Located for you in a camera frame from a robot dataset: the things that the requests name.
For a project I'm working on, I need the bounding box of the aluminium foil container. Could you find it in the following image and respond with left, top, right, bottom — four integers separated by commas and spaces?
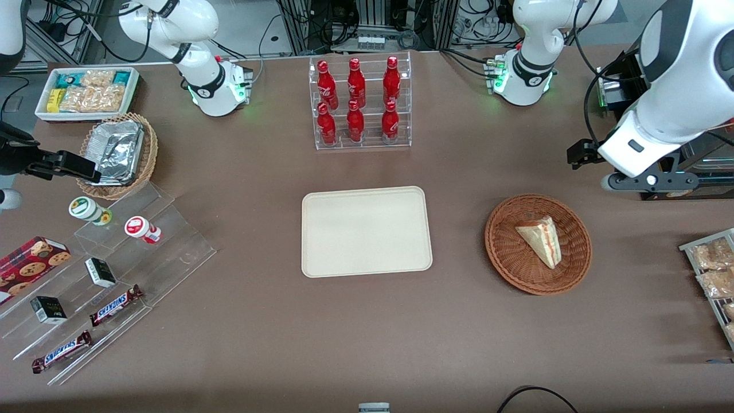
85, 120, 145, 186

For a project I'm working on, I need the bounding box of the clear cracker bag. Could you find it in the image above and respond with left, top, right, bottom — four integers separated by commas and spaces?
99, 84, 127, 113
60, 86, 103, 113
81, 69, 116, 88

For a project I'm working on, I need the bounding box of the small black box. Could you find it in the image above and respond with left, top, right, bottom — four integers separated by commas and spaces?
29, 295, 68, 325
84, 257, 118, 289

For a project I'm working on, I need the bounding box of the light wicker basket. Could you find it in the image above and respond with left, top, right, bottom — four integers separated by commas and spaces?
76, 112, 159, 201

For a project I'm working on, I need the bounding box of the tray of packaged snacks right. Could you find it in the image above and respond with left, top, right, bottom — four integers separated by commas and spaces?
678, 228, 734, 352

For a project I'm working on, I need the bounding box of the red cap yoghurt bottle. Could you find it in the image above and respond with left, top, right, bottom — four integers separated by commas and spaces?
124, 216, 163, 245

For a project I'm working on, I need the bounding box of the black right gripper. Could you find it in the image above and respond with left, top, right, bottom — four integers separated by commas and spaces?
0, 122, 102, 184

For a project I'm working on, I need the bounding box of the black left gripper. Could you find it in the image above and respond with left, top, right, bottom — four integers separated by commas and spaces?
567, 139, 604, 168

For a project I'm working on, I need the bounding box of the brown wicker basket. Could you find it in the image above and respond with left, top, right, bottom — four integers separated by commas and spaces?
484, 193, 593, 297

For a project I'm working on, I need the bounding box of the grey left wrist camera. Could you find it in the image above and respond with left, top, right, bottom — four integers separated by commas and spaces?
601, 171, 701, 193

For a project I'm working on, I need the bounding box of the red cola bottle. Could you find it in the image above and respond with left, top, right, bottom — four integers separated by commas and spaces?
317, 103, 338, 146
347, 57, 367, 109
381, 100, 400, 145
382, 56, 401, 106
317, 60, 339, 110
346, 100, 366, 143

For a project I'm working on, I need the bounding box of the black box with green light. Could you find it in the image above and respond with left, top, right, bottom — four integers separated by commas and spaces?
595, 50, 651, 114

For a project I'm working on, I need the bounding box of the Snickers bar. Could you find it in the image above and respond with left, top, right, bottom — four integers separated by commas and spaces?
88, 285, 145, 328
31, 330, 93, 375

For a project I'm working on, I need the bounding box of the beige plastic tray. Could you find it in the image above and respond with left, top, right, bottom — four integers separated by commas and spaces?
301, 185, 434, 279

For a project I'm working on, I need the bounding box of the clear acrylic bottle rack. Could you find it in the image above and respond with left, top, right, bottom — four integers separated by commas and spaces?
308, 51, 413, 151

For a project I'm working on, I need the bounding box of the black cable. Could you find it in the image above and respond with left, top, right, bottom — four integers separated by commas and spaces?
495, 385, 580, 413

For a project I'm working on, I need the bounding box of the red cookie box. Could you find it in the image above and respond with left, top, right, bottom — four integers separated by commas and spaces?
0, 236, 72, 306

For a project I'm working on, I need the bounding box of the white snack bin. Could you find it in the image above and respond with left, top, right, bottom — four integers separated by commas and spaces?
34, 67, 142, 124

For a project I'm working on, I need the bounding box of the green cap yoghurt bottle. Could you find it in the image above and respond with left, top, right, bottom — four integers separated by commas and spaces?
68, 196, 113, 227

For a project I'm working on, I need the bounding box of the clear pastry bag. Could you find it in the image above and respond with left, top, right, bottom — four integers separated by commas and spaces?
690, 237, 734, 271
696, 268, 734, 300

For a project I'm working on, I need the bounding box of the clear acrylic step stand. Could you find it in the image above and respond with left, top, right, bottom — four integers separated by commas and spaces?
0, 182, 218, 387

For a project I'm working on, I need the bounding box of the triangle sandwich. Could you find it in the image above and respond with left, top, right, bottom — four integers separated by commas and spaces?
514, 216, 563, 270

